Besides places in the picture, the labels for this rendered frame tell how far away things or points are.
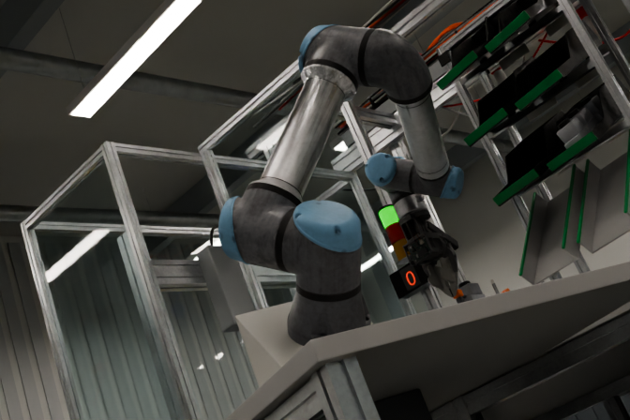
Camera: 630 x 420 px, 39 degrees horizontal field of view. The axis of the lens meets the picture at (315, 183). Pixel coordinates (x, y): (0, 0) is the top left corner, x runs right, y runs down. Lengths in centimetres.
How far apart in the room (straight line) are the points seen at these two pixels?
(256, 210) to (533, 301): 54
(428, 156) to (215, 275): 134
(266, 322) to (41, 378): 953
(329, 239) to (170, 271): 160
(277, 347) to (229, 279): 154
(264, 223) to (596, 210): 80
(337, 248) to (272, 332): 22
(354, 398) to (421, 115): 86
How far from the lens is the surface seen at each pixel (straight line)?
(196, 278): 313
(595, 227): 201
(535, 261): 206
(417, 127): 188
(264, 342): 162
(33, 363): 1121
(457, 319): 122
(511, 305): 128
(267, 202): 161
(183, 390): 256
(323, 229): 151
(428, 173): 200
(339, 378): 112
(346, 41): 178
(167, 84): 836
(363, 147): 257
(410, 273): 240
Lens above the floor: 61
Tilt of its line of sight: 22 degrees up
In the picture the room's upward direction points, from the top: 22 degrees counter-clockwise
